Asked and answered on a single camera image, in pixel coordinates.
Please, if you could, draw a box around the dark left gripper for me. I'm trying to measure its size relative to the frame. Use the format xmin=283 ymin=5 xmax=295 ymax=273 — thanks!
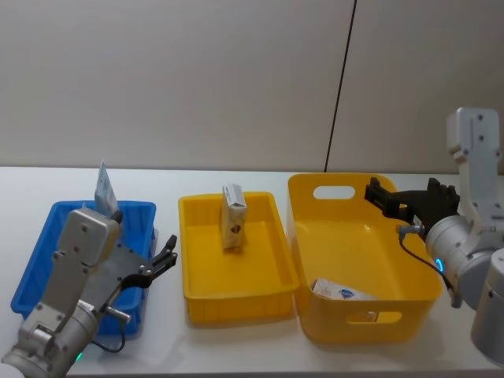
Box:
xmin=83 ymin=209 xmax=179 ymax=313

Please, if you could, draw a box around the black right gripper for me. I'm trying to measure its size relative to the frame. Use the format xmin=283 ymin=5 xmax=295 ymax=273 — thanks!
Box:
xmin=364 ymin=176 xmax=461 ymax=232

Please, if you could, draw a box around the pale blue white packet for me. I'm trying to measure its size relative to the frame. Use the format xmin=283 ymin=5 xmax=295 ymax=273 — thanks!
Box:
xmin=93 ymin=159 xmax=119 ymax=216

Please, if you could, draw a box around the cream printed carton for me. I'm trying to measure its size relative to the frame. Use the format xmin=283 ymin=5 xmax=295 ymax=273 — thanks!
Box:
xmin=220 ymin=183 xmax=248 ymax=253

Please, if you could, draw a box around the shallow yellow plastic tray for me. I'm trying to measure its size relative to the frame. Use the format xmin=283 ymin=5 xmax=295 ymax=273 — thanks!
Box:
xmin=177 ymin=191 xmax=299 ymax=327

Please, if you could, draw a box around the blue plastic bin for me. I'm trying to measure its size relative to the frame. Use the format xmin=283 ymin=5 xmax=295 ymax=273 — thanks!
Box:
xmin=10 ymin=199 xmax=158 ymax=340

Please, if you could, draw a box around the white printed flat packet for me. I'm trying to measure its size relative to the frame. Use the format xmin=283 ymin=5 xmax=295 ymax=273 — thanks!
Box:
xmin=310 ymin=277 xmax=379 ymax=302

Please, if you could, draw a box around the yellow basket with handle holes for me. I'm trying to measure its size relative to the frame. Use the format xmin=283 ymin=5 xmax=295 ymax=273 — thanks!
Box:
xmin=287 ymin=172 xmax=443 ymax=344

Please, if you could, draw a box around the thin dark right gripper cable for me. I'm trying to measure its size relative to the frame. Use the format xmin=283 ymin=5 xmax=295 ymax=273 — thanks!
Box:
xmin=395 ymin=223 xmax=458 ymax=306

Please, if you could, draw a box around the thin dark gripper cable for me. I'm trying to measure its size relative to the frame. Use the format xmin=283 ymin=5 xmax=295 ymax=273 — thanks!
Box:
xmin=92 ymin=306 xmax=132 ymax=354
xmin=395 ymin=223 xmax=458 ymax=306

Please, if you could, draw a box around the thin dark left gripper cable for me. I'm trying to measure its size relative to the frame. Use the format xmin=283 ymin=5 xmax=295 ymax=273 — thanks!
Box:
xmin=92 ymin=306 xmax=132 ymax=354

